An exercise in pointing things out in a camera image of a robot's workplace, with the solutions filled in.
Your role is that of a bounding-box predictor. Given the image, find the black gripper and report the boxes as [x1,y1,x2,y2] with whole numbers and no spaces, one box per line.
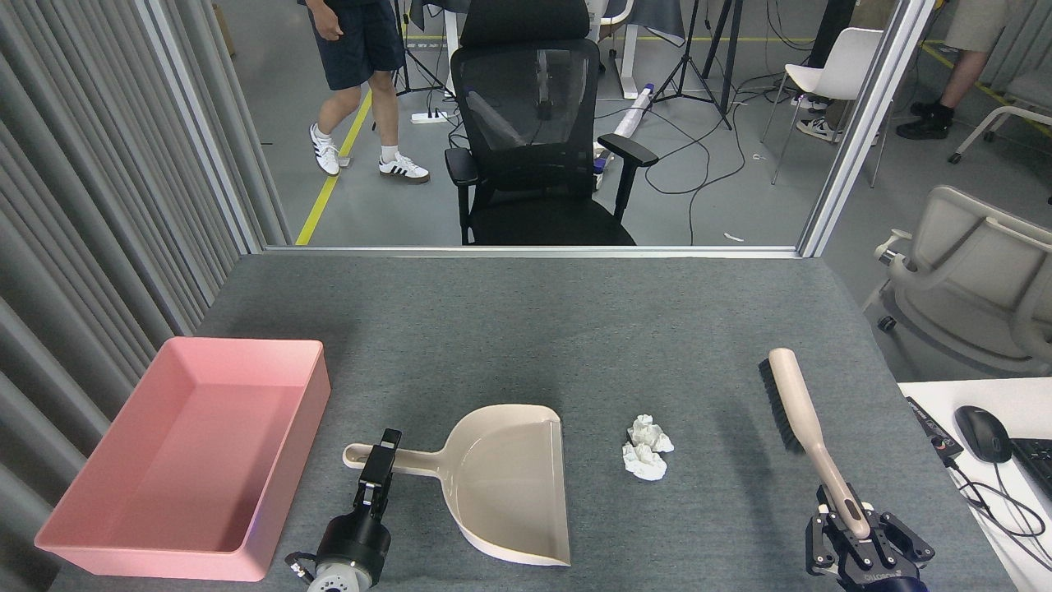
[316,428,402,581]
[805,485,936,592]

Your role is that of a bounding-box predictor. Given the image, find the black keyboard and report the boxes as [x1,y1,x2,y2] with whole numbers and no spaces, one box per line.
[1009,437,1052,498]

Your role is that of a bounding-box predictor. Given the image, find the black device with red button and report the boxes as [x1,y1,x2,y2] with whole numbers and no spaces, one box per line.
[905,396,965,461]

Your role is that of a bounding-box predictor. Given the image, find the person with white sneakers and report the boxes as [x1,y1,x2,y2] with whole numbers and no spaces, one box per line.
[794,92,856,143]

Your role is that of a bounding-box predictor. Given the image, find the walking person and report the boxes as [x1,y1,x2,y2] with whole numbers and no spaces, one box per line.
[298,0,431,184]

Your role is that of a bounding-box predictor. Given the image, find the beige plastic dustpan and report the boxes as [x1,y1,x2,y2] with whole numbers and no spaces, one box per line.
[342,404,572,567]

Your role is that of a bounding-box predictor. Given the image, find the black computer mouse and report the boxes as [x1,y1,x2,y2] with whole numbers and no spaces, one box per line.
[954,405,1013,464]

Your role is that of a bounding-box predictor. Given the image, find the person with black shoes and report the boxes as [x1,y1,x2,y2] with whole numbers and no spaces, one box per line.
[896,0,1010,141]

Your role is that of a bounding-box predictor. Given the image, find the grey pleated curtain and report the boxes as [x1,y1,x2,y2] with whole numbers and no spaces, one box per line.
[0,0,293,592]

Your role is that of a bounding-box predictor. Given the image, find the pink plastic bin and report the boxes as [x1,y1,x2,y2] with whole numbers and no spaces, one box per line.
[35,336,332,581]

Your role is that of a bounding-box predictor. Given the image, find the white rolled tube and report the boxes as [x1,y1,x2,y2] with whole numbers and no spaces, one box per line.
[593,82,657,172]

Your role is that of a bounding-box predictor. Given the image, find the white plastic chair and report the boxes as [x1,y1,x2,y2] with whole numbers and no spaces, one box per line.
[760,27,893,188]

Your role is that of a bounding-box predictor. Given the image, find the white side desk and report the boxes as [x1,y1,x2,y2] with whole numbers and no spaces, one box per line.
[897,377,1052,592]

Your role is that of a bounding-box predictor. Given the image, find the black tripod stand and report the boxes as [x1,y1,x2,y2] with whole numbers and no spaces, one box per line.
[652,0,734,131]
[393,0,453,99]

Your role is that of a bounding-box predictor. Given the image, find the grey chair with white base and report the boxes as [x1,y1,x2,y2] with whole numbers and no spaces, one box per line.
[948,70,1052,165]

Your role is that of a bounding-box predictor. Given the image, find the black floor cable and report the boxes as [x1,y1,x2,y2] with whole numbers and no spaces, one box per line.
[593,78,769,246]

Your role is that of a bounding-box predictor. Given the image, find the white paper ball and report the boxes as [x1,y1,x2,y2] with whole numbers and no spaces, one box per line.
[621,443,667,482]
[628,414,675,454]

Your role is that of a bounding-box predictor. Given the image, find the beige hand brush black bristles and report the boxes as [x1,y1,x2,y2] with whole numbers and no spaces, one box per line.
[758,348,874,541]

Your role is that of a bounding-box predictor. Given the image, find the black mouse cable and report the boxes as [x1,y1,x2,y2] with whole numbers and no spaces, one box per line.
[945,456,1052,539]

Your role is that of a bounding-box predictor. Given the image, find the pale grey office chair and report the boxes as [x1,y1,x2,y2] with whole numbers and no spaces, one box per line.
[861,185,1052,377]

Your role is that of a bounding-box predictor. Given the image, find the black mesh office chair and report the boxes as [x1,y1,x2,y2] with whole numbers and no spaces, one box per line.
[444,0,660,246]

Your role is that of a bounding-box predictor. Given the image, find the silver frame post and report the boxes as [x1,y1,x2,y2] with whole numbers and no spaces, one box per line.
[797,0,938,258]
[136,0,264,256]

